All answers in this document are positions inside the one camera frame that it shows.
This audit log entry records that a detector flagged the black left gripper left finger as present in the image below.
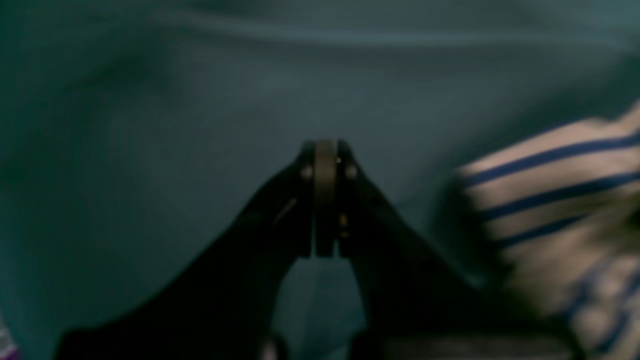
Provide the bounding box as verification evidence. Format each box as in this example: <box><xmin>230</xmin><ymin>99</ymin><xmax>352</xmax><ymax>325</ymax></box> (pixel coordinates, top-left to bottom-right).
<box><xmin>54</xmin><ymin>141</ymin><xmax>317</xmax><ymax>360</ymax></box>

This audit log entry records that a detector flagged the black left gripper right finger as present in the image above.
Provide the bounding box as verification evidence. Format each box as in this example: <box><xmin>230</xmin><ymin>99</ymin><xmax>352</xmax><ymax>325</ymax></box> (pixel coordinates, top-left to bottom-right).
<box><xmin>334</xmin><ymin>140</ymin><xmax>586</xmax><ymax>360</ymax></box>

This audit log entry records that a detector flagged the blue white striped T-shirt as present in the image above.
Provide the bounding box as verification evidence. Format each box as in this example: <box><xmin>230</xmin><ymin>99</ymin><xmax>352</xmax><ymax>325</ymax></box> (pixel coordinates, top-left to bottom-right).
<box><xmin>459</xmin><ymin>105</ymin><xmax>640</xmax><ymax>360</ymax></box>

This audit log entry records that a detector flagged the blue table cloth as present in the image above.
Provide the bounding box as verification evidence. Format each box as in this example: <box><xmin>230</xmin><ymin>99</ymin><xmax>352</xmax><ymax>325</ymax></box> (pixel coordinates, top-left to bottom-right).
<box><xmin>1</xmin><ymin>0</ymin><xmax>639</xmax><ymax>360</ymax></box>

